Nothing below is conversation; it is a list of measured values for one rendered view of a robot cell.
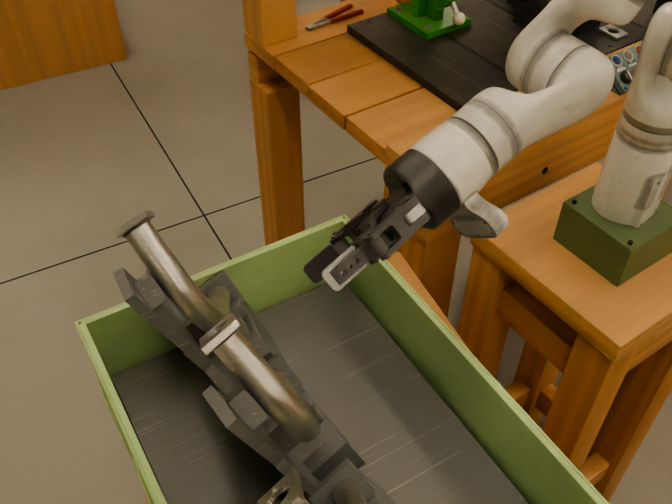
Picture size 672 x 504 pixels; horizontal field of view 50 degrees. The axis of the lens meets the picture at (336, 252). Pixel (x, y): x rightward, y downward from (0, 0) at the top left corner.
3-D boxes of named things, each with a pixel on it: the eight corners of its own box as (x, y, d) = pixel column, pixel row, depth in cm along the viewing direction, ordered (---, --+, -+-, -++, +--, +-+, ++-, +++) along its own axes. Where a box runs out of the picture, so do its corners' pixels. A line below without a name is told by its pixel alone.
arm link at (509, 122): (513, 196, 70) (450, 148, 75) (622, 99, 73) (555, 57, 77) (511, 154, 64) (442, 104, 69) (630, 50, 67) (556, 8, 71)
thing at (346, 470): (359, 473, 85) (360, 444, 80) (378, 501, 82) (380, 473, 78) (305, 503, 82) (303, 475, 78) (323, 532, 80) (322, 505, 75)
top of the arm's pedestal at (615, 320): (740, 276, 121) (749, 259, 119) (613, 364, 108) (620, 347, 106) (592, 177, 140) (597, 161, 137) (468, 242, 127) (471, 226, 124)
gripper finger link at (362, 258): (370, 234, 63) (327, 271, 63) (380, 234, 60) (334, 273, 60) (381, 247, 64) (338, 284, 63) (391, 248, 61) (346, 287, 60)
